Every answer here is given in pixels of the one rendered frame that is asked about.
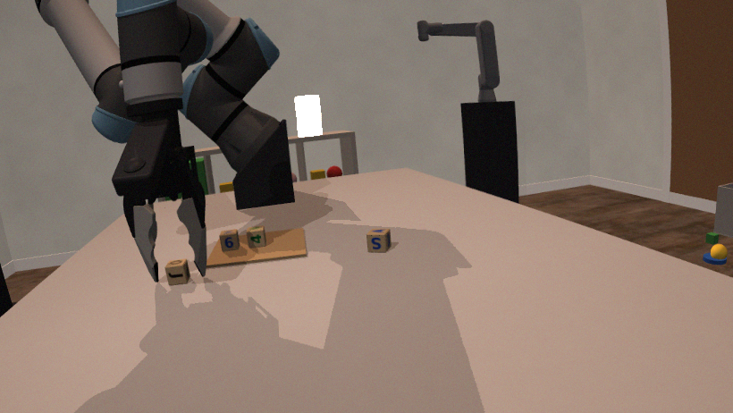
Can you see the tan mat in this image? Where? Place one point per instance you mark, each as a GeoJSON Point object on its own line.
{"type": "Point", "coordinates": [280, 245]}

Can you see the wooden letter block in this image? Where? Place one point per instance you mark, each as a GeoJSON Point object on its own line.
{"type": "Point", "coordinates": [229, 240]}
{"type": "Point", "coordinates": [256, 237]}
{"type": "Point", "coordinates": [177, 272]}
{"type": "Point", "coordinates": [378, 240]}

